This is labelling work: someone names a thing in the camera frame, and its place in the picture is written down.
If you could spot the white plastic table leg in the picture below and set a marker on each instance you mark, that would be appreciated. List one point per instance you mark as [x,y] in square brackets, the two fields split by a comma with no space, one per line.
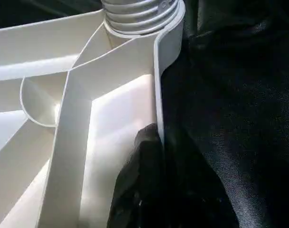
[139,16]

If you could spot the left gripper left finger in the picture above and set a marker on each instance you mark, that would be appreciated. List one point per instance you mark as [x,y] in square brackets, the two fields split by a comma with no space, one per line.
[137,190]

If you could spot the white plastic table top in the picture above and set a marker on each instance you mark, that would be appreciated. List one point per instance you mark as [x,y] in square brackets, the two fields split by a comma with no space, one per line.
[87,104]

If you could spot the black work mat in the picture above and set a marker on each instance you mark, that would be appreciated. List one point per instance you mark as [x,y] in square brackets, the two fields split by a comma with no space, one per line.
[234,114]

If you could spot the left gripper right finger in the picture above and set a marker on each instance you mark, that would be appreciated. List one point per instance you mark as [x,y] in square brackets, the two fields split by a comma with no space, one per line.
[196,194]

